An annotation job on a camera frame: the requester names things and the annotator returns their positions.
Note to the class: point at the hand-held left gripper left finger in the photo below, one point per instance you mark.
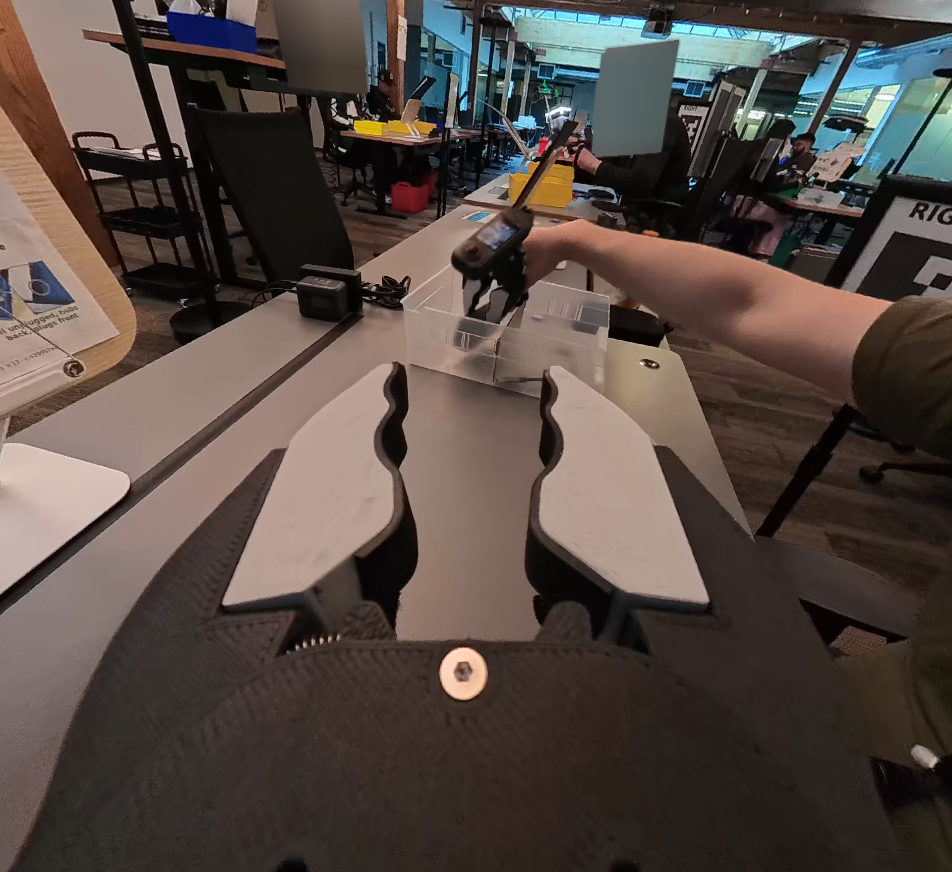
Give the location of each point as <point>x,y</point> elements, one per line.
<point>320,500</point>

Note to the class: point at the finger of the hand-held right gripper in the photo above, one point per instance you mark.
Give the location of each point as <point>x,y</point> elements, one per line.
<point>474,300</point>
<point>502,308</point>

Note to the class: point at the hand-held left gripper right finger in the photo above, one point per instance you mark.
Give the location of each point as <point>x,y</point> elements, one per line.
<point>617,515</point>

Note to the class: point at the clear plastic bin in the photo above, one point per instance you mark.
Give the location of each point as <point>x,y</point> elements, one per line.
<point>446,314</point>

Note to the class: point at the person's right forearm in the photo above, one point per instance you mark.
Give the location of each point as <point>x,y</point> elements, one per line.
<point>744,306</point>

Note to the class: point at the person's right hand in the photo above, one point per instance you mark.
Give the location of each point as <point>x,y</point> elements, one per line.
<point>554,251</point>

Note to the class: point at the blue sticker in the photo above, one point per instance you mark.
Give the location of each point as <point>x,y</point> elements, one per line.
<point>480,216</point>

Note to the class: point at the yellow bin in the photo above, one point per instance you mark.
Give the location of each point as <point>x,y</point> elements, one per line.
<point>550,187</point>

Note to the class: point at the red bin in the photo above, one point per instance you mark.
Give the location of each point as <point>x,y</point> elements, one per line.
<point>410,198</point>

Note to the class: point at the flat black box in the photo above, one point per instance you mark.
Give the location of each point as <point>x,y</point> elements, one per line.
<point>639,327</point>

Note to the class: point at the black charger block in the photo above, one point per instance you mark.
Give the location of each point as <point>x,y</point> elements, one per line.
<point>327,295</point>

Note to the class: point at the row of yellow trays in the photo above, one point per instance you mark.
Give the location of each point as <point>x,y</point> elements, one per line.
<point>372,128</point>

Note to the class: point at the black tripod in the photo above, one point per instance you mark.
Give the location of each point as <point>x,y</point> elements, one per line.
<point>811,470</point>

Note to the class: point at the black pole stand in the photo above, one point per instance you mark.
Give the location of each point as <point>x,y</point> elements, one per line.
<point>208,325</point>

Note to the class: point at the black office chair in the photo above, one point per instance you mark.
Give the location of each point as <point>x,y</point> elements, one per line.
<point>275,187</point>

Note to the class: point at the small fiducial tag sign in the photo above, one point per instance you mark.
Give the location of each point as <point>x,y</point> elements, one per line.
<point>695,132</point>

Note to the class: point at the white stand base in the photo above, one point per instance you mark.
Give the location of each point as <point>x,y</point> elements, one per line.
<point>52,500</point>

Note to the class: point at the ceiling projector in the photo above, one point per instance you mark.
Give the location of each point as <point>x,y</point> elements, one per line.
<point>658,22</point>

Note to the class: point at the black chair base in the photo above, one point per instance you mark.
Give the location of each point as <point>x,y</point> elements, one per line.
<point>907,469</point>

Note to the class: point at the blue bin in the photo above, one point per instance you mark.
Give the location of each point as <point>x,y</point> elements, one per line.
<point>212,33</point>

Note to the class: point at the black utility cart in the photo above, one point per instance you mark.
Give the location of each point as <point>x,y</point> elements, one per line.
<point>134,161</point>

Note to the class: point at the framed fiducial tag sign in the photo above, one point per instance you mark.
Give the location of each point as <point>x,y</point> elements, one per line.
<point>907,254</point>

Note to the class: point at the wooden standing desk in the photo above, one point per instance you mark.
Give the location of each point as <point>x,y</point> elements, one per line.
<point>149,46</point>

